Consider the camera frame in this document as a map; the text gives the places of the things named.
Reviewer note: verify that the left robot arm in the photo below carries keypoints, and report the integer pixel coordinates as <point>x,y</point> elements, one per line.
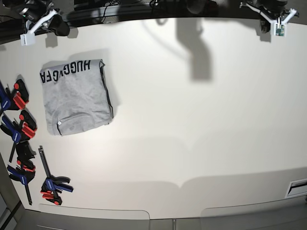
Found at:
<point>274,16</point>

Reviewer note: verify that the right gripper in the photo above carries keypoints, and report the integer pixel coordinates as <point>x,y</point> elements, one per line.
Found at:
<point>32,13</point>

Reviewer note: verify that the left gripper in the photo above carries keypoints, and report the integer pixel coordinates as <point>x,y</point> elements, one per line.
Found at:
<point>270,10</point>

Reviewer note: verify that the top blue red bar clamp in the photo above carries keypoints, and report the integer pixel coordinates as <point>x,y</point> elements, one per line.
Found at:
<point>13,100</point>

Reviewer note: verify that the lower blue red bar clamp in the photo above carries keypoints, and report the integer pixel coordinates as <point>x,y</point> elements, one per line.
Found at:
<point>53,186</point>

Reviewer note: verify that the blue red bar clamp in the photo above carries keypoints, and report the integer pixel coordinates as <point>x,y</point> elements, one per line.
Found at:
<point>13,100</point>
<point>19,132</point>
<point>53,186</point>

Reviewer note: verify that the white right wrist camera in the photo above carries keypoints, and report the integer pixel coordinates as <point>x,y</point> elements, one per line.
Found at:
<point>27,39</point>

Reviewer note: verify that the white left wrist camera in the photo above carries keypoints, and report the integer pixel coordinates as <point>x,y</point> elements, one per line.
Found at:
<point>279,29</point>

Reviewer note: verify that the grey T-shirt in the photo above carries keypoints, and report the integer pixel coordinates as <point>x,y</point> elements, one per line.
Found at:
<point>75,97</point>

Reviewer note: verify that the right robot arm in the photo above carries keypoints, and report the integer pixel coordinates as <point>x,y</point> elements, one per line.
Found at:
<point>17,6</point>

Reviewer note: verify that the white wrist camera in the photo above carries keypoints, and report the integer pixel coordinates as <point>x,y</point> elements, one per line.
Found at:
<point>279,29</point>
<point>27,39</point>

